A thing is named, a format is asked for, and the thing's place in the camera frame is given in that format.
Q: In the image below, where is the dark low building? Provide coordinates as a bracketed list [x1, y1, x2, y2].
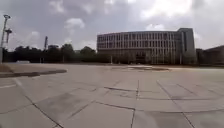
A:
[195, 45, 224, 66]

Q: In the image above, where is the row of dark trees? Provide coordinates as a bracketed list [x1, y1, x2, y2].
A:
[2, 43, 113, 64]

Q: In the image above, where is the low dark kerb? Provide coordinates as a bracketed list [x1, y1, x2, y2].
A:
[0, 68, 68, 79]

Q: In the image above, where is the tall lamp pole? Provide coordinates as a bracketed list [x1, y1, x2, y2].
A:
[0, 14, 13, 64]

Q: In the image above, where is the grey stone slab plaza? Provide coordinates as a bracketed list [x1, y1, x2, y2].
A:
[0, 62, 224, 128]

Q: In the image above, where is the large grey office building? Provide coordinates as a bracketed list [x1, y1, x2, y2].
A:
[96, 27, 198, 66]

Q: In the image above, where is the round flat plaza bed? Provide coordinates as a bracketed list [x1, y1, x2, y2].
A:
[111, 65, 171, 72]

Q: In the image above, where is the dark slender tower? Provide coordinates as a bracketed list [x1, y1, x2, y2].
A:
[43, 35, 49, 51]

